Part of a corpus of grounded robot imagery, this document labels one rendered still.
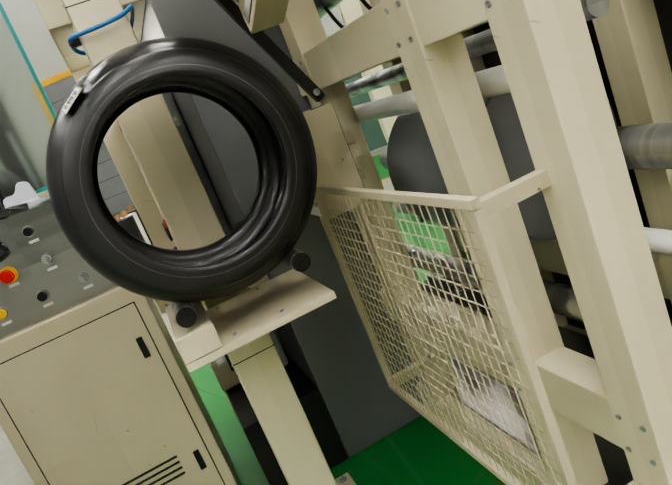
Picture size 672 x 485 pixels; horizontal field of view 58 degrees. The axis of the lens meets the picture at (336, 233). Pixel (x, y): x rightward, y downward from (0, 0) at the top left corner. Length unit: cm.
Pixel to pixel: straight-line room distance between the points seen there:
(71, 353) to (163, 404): 34
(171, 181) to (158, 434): 92
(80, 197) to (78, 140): 11
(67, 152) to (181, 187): 46
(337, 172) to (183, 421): 102
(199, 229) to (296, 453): 73
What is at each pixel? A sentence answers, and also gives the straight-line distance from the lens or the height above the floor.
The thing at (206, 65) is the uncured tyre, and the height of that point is 137.
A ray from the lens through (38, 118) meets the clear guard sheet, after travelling 209.
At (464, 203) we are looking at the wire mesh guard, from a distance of 98.
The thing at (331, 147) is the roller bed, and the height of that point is 108.
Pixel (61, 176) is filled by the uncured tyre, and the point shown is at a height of 127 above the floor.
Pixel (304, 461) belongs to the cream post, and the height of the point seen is 24.
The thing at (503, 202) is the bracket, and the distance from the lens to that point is 102.
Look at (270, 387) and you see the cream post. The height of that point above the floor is 51.
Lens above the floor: 124
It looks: 13 degrees down
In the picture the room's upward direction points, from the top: 22 degrees counter-clockwise
